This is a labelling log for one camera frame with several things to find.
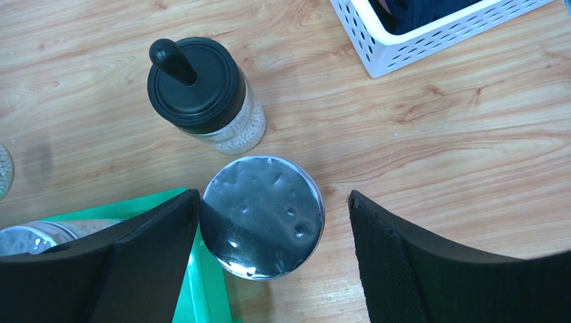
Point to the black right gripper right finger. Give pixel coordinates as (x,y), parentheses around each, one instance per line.
(410,274)

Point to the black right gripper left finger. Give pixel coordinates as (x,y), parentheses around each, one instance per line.
(129,272)

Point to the black-spout seasoning jar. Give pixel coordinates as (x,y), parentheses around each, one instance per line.
(197,86)
(7,171)

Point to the green three-compartment plastic bin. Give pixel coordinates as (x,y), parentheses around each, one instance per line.
(203,295)

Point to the silver-lid jar in bin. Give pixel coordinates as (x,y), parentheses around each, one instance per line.
(38,236)

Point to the white perforated plastic basket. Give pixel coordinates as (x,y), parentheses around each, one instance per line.
(382,52)

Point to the dark blue folded cloth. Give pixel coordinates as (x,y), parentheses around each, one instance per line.
(401,16)

